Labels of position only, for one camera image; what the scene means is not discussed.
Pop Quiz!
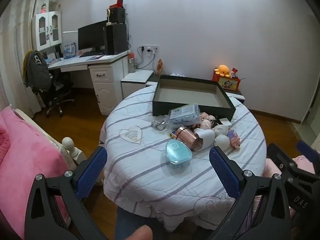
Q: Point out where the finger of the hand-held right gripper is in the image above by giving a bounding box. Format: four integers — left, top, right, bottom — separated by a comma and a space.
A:
267, 143, 320, 183
297, 141, 320, 159

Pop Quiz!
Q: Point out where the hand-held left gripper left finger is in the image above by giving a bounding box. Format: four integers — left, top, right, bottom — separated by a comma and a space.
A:
24, 146, 108, 240

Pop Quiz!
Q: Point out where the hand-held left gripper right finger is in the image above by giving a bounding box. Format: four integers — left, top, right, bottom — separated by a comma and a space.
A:
209, 145, 292, 240

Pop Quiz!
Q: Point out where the white round ball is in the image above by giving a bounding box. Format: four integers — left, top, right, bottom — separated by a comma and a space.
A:
214, 135, 230, 150

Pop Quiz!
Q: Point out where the pink pixel block toy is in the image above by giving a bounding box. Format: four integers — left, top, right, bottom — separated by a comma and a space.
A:
227, 129, 241, 150

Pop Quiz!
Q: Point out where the white cylindrical device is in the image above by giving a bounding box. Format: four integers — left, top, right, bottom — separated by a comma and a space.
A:
194, 128, 216, 150

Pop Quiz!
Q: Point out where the teal heart-shaped container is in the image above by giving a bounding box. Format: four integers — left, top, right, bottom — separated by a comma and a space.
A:
165, 139, 193, 166

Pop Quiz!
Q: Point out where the copper metal mug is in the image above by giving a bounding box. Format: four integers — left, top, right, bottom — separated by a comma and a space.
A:
175, 126, 203, 152

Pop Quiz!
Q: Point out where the dark green cardboard box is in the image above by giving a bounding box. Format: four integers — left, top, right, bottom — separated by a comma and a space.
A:
152, 74, 237, 120

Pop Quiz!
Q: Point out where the person's left hand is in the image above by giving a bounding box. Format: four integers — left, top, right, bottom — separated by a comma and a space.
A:
124, 224, 153, 240

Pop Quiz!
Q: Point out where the pink patterned cloth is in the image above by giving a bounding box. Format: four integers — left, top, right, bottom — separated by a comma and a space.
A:
265, 155, 316, 178

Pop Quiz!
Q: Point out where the pink plush toy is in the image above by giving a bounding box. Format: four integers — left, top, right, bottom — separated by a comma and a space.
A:
200, 112, 217, 130

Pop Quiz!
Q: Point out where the clear heart-shaped acrylic plate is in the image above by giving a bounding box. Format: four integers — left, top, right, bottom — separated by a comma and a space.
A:
119, 125, 143, 145

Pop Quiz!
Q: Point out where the person's leg in jeans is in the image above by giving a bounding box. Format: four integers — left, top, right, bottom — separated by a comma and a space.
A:
116, 206, 160, 240

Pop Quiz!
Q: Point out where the clear plastic storage box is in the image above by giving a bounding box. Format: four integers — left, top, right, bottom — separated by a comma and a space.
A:
168, 104, 202, 130

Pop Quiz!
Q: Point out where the pink bed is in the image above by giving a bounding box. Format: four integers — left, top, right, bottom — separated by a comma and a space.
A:
0, 106, 70, 240

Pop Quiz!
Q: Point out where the crumpled clear plastic container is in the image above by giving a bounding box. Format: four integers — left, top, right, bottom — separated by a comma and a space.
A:
151, 119, 168, 131

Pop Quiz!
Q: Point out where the red printed storage box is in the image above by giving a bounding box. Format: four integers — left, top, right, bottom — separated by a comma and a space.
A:
212, 70, 242, 92

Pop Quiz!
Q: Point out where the black office chair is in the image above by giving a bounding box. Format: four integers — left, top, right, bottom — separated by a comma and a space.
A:
32, 67, 75, 117

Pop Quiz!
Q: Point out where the white desk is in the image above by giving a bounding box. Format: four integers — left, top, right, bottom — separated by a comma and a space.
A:
47, 51, 130, 115

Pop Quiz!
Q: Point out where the white side cabinet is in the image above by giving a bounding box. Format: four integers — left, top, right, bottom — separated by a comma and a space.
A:
120, 69, 154, 100

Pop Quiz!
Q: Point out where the orange octopus plush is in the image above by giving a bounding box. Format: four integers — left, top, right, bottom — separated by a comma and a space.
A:
214, 65, 230, 77

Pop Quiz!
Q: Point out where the clear bottle with red cap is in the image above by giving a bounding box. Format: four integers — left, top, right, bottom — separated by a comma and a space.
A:
128, 52, 137, 73

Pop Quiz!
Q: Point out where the grey jacket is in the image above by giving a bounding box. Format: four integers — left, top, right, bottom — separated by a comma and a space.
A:
23, 50, 52, 90

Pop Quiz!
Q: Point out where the blue desktop box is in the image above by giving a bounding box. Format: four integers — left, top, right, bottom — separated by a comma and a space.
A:
62, 42, 76, 59

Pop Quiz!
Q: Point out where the black computer tower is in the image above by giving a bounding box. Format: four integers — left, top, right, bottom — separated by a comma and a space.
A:
105, 24, 127, 55

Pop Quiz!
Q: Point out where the black computer monitor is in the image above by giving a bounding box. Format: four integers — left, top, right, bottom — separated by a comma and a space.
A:
77, 20, 107, 53

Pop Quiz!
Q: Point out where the white curtain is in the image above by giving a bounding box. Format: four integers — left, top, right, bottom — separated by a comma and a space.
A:
0, 0, 43, 115

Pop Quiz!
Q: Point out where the white hutch cabinet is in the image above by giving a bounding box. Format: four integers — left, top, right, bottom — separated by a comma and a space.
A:
31, 10, 63, 52

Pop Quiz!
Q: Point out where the black speaker box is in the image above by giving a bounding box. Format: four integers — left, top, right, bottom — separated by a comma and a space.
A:
110, 7, 126, 24

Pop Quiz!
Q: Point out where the white bed frame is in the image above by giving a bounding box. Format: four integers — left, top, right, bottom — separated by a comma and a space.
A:
14, 109, 87, 170

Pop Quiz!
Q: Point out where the white door frame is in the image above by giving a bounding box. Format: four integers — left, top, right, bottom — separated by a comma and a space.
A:
301, 75, 320, 125

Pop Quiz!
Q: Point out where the black power cable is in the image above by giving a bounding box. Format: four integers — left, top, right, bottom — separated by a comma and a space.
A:
136, 47, 154, 70

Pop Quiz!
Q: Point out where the white wall outlet strip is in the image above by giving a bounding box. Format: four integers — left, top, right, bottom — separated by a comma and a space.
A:
140, 45, 160, 53

